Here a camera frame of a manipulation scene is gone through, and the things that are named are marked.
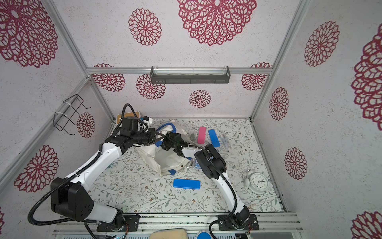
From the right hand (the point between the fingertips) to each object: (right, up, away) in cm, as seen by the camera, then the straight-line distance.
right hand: (153, 136), depth 96 cm
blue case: (+41, -3, +11) cm, 43 cm away
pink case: (+32, +1, +14) cm, 35 cm away
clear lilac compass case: (+49, -3, +10) cm, 50 cm away
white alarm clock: (+61, -26, -12) cm, 68 cm away
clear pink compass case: (+24, -17, -2) cm, 30 cm away
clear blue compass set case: (+28, -18, -2) cm, 33 cm away
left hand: (+10, 0, -18) cm, 20 cm away
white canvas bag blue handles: (+9, -16, -4) cm, 19 cm away
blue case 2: (+22, -28, -8) cm, 36 cm away
